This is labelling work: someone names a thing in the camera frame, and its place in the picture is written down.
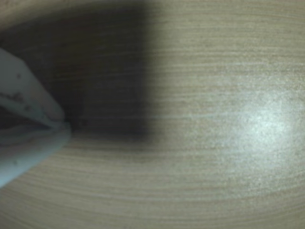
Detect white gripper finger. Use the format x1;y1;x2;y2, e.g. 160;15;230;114
0;47;67;127
0;123;72;189

